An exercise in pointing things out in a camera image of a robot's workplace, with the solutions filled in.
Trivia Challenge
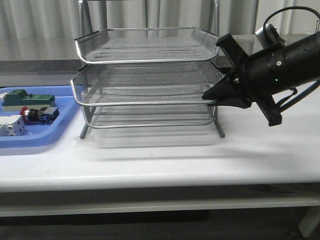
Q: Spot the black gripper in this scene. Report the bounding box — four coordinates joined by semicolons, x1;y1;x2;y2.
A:
202;34;282;127

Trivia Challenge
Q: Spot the silver mesh tray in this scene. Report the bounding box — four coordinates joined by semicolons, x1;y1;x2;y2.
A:
70;61;223;107
75;27;220;65
81;104;215;129

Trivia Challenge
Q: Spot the red emergency stop button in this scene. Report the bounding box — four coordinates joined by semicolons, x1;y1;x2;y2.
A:
20;106;60;125

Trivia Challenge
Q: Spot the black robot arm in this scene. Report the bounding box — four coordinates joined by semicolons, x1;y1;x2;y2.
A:
202;32;320;127

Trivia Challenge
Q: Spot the white table leg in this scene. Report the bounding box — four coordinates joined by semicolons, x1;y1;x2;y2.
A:
298;206;320;238

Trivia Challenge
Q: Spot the blue plastic tray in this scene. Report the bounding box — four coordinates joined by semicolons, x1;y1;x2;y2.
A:
0;85;79;149

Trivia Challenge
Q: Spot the dark counter behind table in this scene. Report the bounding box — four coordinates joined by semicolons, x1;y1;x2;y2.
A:
0;33;320;75

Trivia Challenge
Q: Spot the green terminal block component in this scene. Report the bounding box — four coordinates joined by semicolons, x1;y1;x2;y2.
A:
2;89;56;112

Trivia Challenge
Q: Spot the white circuit breaker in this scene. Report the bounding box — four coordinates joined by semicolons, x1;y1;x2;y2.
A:
0;115;25;137

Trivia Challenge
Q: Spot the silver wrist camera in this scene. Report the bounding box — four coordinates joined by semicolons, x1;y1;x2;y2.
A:
255;24;285;49

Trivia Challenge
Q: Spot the silver metal rack frame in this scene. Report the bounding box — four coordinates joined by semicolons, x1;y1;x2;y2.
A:
77;0;226;140

